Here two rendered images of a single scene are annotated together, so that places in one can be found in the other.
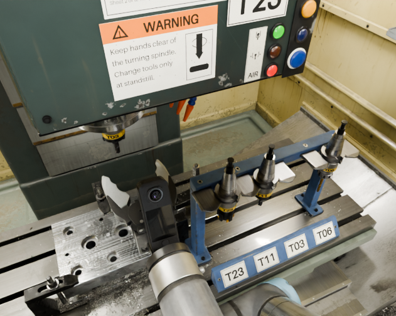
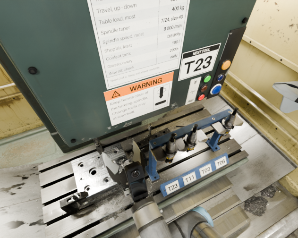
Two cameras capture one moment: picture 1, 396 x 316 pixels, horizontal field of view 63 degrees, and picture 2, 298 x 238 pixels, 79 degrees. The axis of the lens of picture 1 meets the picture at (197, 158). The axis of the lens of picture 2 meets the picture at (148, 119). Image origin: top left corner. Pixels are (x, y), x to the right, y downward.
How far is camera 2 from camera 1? 0.15 m
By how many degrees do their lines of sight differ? 7
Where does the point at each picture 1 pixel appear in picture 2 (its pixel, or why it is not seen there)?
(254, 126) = not seen: hidden behind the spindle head
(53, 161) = not seen: hidden behind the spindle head
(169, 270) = (144, 216)
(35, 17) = (65, 95)
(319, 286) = (216, 188)
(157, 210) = (136, 181)
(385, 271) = (251, 179)
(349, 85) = (237, 74)
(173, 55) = (146, 99)
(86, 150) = not seen: hidden behind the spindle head
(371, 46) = (251, 53)
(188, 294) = (155, 231)
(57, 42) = (79, 105)
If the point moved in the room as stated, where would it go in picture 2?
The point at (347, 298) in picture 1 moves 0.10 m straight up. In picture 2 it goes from (231, 194) to (236, 189)
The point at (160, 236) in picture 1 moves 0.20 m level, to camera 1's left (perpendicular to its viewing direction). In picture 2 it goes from (138, 193) to (65, 194)
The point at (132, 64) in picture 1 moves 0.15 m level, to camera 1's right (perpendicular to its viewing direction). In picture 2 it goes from (122, 107) to (190, 107)
